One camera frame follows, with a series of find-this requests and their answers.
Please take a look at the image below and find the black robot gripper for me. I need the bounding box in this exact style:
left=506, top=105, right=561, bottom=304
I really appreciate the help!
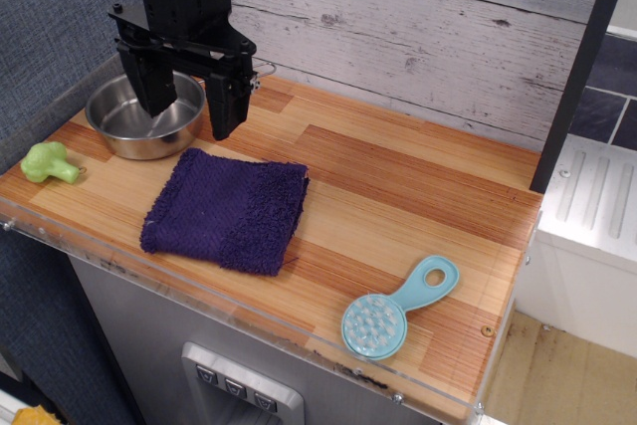
left=108, top=0, right=256, bottom=140

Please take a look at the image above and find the stainless steel pot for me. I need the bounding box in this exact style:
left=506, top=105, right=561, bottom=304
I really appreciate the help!
left=85, top=72, right=206, bottom=160

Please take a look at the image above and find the green toy broccoli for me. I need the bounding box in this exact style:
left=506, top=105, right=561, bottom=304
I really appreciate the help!
left=20, top=141, right=80, bottom=184

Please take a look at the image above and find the purple terry cloth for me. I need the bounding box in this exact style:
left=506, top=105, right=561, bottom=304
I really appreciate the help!
left=140, top=148, right=310, bottom=276

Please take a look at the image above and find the clear acrylic edge guard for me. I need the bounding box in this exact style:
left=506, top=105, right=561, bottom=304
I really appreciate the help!
left=1, top=199, right=486, bottom=424

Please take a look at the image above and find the light blue scrub brush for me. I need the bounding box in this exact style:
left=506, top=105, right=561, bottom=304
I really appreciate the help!
left=341, top=256, right=460, bottom=360

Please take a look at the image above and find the silver dispenser panel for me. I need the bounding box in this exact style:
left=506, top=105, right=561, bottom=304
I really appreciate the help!
left=181, top=341, right=306, bottom=424

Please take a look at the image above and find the yellow object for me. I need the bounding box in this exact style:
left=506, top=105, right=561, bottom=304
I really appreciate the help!
left=11, top=406, right=62, bottom=425

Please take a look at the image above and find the white ribbed box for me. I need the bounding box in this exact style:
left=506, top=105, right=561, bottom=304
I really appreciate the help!
left=514, top=135, right=636, bottom=356

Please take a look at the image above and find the black vertical post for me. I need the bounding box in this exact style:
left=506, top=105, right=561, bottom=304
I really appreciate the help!
left=530, top=0, right=618, bottom=194

